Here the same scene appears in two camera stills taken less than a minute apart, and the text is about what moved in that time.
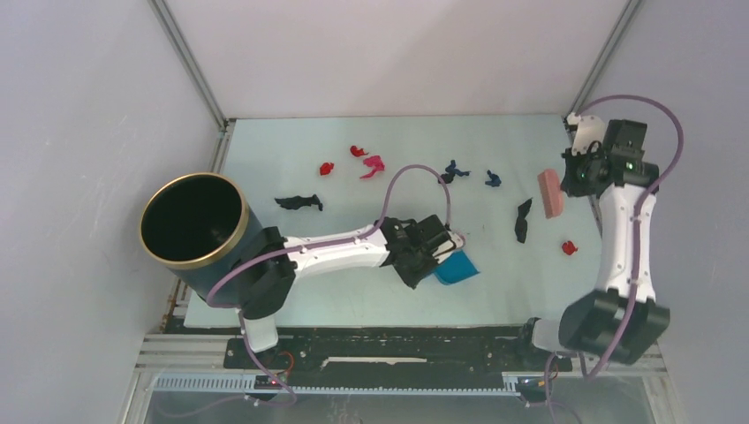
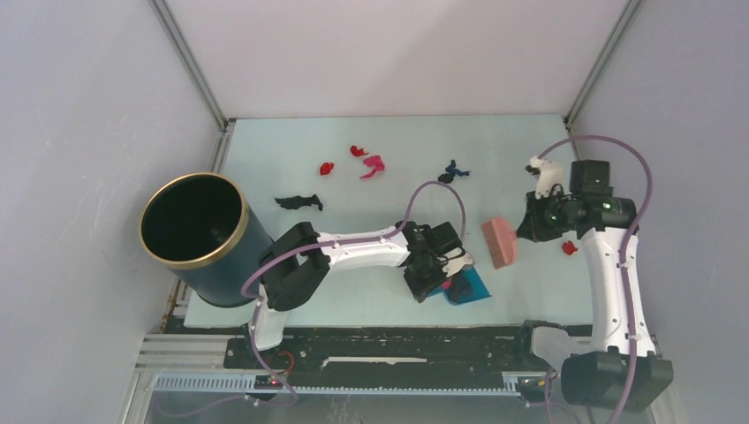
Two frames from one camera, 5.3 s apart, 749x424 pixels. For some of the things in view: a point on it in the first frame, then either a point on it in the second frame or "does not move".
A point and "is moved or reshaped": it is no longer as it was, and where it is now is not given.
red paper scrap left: (326, 168) does not move
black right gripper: (571, 187) -> (533, 228)
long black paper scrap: (521, 223) is moved or reshaped
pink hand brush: (552, 193) is moved or reshaped
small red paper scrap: (357, 152) does not move
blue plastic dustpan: (458, 265) is moved or reshaped
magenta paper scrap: (375, 162) does not move
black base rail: (394, 356) does not move
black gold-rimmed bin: (200, 226) does not move
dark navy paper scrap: (451, 170) does not move
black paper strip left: (297, 202) does not move
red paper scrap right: (569, 247) does not move
